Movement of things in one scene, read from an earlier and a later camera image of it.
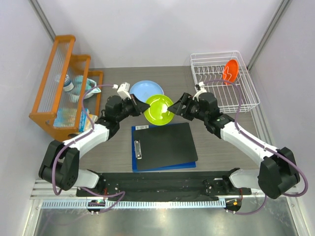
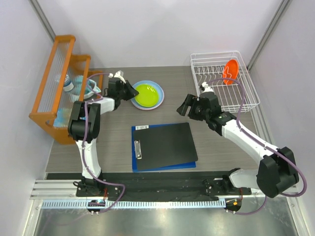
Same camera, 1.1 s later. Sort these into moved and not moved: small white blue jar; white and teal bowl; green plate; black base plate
Moved: green plate
Not moved: white and teal bowl; small white blue jar; black base plate
